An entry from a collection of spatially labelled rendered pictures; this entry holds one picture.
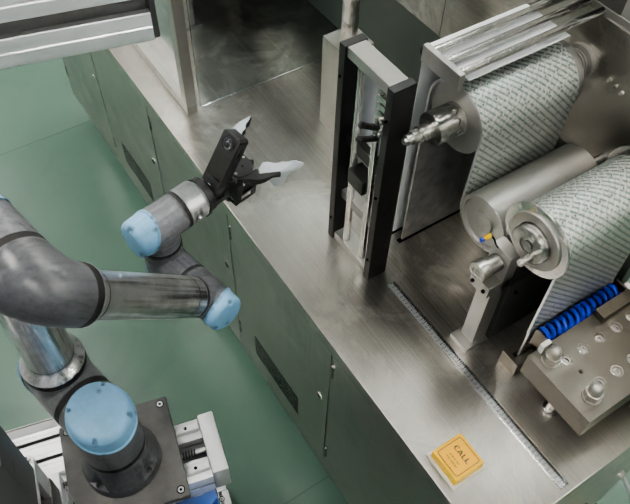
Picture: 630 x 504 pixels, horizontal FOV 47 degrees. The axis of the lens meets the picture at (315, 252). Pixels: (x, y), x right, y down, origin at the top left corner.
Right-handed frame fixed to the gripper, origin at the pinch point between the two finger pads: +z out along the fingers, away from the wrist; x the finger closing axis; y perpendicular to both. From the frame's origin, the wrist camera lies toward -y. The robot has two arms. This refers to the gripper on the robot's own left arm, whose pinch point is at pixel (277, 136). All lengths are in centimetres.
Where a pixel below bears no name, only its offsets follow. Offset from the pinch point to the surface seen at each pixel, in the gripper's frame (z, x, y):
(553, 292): 14, 58, 0
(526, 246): 11, 50, -8
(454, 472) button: -16, 66, 22
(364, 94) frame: 12.2, 9.3, -11.4
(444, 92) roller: 20.5, 20.5, -15.7
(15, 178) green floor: -7, -134, 143
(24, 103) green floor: 21, -171, 148
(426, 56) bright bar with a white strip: 17.6, 16.2, -22.8
